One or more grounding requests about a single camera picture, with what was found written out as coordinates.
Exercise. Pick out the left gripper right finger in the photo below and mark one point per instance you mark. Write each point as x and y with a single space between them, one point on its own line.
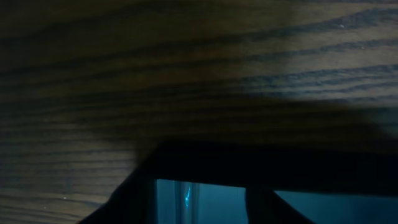
264 208

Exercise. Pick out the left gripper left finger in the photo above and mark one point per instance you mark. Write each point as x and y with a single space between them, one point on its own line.
130 202

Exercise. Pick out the clear test tube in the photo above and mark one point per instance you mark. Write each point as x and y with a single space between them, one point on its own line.
186 202

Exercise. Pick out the black tray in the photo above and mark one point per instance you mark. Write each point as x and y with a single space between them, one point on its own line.
280 168

